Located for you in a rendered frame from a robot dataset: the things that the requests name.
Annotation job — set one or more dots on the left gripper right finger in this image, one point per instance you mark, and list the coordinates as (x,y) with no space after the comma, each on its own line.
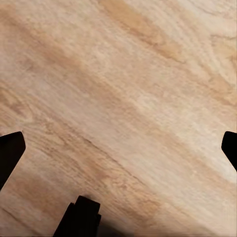
(229,147)

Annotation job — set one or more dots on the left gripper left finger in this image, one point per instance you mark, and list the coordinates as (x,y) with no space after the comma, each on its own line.
(12,147)

